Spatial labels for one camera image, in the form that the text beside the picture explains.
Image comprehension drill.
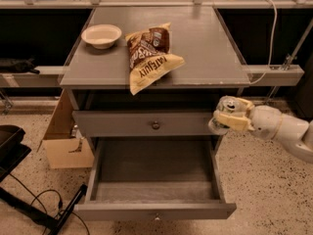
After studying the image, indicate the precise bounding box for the white paper bowl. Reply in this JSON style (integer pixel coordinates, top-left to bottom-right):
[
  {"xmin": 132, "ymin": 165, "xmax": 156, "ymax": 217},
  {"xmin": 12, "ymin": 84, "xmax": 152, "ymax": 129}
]
[{"xmin": 81, "ymin": 24, "xmax": 122, "ymax": 50}]

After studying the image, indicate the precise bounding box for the white hanging cable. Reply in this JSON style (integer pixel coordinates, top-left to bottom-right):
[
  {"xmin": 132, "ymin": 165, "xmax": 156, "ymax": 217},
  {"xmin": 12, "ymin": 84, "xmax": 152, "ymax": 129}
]
[{"xmin": 249, "ymin": 0, "xmax": 279, "ymax": 86}]

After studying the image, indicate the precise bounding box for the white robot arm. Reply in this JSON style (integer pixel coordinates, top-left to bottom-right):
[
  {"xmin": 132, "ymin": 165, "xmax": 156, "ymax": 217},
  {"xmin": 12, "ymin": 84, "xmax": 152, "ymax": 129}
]
[{"xmin": 208, "ymin": 96, "xmax": 313, "ymax": 164}]

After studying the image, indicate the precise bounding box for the black chair base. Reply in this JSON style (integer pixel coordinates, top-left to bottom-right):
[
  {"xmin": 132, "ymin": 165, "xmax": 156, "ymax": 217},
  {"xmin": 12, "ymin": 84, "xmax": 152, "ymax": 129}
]
[{"xmin": 0, "ymin": 124, "xmax": 88, "ymax": 235}]

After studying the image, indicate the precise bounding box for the brown yellow chip bag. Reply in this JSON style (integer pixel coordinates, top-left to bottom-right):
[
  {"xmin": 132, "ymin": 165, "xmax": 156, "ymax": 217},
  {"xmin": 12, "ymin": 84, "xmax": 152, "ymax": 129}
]
[{"xmin": 125, "ymin": 23, "xmax": 185, "ymax": 95}]

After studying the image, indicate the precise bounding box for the grey wooden drawer cabinet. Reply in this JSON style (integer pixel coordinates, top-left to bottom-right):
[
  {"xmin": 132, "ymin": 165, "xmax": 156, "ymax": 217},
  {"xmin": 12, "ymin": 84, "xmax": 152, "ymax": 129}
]
[{"xmin": 61, "ymin": 6, "xmax": 249, "ymax": 220}]

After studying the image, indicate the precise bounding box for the cardboard box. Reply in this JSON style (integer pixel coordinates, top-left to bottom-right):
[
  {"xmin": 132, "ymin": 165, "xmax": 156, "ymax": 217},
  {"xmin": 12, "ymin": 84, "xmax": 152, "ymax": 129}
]
[{"xmin": 42, "ymin": 90, "xmax": 94, "ymax": 169}]

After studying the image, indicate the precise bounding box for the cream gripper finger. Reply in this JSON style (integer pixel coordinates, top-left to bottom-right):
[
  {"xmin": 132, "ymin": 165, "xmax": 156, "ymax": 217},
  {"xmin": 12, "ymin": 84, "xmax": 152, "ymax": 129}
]
[
  {"xmin": 233, "ymin": 97, "xmax": 254, "ymax": 113},
  {"xmin": 213, "ymin": 111, "xmax": 254, "ymax": 131}
]

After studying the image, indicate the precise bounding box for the closed grey top drawer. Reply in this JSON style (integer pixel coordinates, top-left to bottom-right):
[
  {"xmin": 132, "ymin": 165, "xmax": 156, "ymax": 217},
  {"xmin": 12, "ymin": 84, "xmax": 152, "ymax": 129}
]
[{"xmin": 72, "ymin": 111, "xmax": 216, "ymax": 137}]

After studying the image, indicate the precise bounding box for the black floor cable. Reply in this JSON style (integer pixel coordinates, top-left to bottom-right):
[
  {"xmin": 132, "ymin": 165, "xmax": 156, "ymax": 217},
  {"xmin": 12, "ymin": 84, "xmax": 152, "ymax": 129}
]
[{"xmin": 9, "ymin": 173, "xmax": 91, "ymax": 235}]

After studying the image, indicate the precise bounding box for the open grey middle drawer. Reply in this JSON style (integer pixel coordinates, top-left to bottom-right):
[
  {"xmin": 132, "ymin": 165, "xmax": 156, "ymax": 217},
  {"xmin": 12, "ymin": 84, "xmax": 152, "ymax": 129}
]
[{"xmin": 74, "ymin": 136, "xmax": 237, "ymax": 221}]

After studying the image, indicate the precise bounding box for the metal rail frame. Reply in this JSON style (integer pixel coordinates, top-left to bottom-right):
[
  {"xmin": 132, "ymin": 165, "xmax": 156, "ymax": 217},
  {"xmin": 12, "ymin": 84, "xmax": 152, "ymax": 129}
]
[{"xmin": 0, "ymin": 0, "xmax": 313, "ymax": 116}]

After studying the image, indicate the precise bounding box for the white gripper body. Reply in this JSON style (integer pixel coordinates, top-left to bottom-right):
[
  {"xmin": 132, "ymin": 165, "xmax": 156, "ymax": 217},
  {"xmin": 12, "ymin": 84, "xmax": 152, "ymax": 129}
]
[{"xmin": 249, "ymin": 105, "xmax": 282, "ymax": 139}]

